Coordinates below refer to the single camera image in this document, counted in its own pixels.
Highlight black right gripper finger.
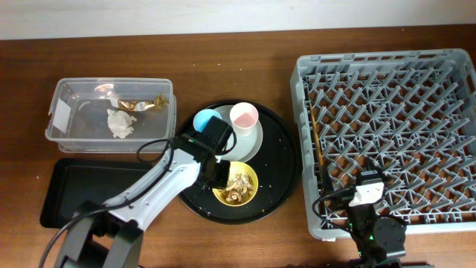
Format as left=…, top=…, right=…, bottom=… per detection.
left=322, top=166, right=334, bottom=196
left=366, top=158, right=383, bottom=175

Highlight light blue cup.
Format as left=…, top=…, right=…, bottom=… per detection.
left=193, top=109, right=222, bottom=132

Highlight yellow bowl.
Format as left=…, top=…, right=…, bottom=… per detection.
left=213, top=162, right=259, bottom=207

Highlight food scraps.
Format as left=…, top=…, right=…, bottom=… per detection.
left=217, top=173, right=256, bottom=205

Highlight gold snack wrapper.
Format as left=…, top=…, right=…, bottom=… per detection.
left=109, top=94, right=169, bottom=112

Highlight white napkin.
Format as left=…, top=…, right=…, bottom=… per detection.
left=107, top=109, right=137, bottom=138

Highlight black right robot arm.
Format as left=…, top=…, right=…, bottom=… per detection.
left=312, top=159, right=430, bottom=268

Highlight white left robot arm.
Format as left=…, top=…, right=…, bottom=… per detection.
left=39, top=116, right=237, bottom=267

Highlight grey dishwasher rack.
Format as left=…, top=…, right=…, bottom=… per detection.
left=290, top=48, right=475, bottom=240

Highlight clear plastic waste bin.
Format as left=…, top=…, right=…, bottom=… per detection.
left=45, top=77, right=176, bottom=153

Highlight black rectangular waste tray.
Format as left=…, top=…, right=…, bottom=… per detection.
left=39, top=159, right=152, bottom=229

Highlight light grey plate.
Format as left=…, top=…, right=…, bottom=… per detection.
left=214, top=104, right=263, bottom=162

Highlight pink cup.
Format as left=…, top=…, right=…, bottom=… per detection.
left=229, top=102, right=259, bottom=136

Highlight round black serving tray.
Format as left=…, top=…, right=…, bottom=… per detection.
left=179, top=103, right=301, bottom=224

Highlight wooden chopstick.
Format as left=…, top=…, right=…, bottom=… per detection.
left=309, top=106, right=324, bottom=180

